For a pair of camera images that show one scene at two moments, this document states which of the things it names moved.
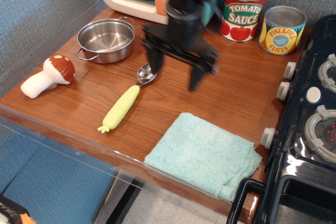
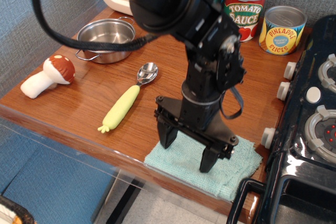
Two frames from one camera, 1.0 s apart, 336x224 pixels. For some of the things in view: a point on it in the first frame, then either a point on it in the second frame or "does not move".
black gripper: [193, 50] → [202, 122]
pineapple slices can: [282, 30] does not move
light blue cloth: [218, 161] does not move
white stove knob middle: [283, 90] does not move
